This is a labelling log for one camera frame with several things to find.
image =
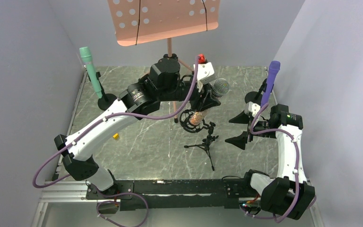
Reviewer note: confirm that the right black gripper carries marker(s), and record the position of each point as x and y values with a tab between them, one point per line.
249	128

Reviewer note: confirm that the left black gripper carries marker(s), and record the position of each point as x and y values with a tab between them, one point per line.
202	97

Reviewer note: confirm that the silver glitter microphone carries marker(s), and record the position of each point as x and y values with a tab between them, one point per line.
219	88

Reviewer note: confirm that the purple toy microphone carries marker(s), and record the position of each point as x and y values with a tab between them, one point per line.
273	70

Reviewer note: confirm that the black round base mic stand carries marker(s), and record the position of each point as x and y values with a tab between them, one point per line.
107	99

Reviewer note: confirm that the teal toy microphone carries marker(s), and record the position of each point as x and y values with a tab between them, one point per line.
87	59

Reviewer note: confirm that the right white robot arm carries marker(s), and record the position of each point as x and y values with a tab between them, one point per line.
288	195

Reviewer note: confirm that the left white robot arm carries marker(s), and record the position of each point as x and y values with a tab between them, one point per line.
163	83

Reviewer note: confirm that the pink music stand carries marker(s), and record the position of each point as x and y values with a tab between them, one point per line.
143	21

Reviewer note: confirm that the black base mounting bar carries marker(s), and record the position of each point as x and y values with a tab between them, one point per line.
228	193

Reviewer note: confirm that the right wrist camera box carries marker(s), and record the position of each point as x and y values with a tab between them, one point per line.
252	109

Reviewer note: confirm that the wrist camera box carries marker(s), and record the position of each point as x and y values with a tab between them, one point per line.
252	109
205	73

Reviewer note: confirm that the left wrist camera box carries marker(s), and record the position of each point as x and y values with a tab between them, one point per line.
205	73

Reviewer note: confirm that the aluminium frame rail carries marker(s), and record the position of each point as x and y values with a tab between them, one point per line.
42	206

